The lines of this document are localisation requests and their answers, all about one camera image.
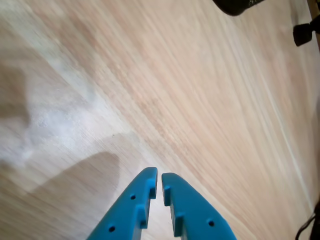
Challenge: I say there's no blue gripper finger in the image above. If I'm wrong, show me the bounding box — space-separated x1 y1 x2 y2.
161 172 238 240
86 166 159 240

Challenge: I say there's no black mesh pen holder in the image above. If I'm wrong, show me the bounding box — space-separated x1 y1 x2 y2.
211 0 266 17

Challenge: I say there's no black tripod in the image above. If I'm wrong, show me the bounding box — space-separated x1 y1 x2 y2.
292 14 320 48

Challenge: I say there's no black table cable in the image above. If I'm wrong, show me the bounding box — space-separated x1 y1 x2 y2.
295 201 320 240

